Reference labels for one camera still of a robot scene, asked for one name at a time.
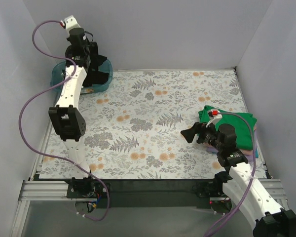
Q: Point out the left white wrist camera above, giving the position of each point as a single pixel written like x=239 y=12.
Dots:
x=69 y=23

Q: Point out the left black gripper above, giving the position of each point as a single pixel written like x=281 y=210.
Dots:
x=94 y=68

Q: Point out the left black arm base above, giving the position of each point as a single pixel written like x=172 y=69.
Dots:
x=85 y=188

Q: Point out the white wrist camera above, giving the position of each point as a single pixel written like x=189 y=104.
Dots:
x=215 y=117
x=69 y=23

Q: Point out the aluminium frame rail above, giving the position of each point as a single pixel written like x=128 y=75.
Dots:
x=130 y=193

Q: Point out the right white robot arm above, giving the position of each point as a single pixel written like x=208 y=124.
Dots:
x=266 y=216

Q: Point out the green folded t shirt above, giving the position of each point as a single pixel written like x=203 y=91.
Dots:
x=243 y=140

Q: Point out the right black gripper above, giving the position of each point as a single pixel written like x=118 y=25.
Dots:
x=200 y=135

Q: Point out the lilac folded t shirt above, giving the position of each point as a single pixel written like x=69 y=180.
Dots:
x=212 y=150

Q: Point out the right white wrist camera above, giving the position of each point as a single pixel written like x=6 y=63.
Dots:
x=215 y=117

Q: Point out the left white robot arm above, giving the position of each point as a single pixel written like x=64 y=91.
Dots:
x=66 y=119

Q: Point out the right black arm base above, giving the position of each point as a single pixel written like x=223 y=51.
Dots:
x=212 y=188

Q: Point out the black t shirt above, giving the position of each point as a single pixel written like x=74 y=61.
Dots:
x=94 y=76

